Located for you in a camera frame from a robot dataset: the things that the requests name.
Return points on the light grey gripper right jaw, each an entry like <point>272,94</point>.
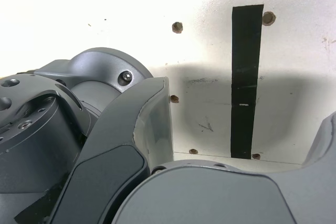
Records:
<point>210,197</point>

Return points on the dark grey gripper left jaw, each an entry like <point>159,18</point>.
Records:
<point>115,134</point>

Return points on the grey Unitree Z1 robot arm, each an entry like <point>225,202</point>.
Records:
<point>39,119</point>

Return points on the black tape strip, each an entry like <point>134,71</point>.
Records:
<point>245,77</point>

